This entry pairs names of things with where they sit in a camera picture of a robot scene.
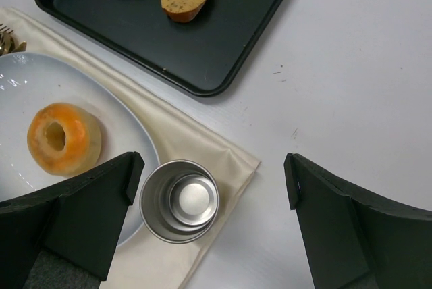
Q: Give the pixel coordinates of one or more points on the beige cloth placemat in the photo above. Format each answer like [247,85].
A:
[145,261]

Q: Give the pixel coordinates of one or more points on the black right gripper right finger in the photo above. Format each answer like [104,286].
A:
[353,237]

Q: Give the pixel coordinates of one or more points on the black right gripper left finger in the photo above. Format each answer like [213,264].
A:
[65,235]

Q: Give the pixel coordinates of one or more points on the gold fork green handle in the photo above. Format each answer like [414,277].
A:
[8,42]

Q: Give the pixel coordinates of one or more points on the light blue oval plate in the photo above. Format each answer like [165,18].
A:
[32,81]

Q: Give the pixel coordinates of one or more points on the black baking tray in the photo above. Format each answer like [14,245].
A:
[202,56]

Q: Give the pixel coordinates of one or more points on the stainless steel cup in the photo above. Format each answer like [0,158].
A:
[179,201]

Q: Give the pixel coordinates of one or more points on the orange glazed donut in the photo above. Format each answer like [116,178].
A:
[64,139]

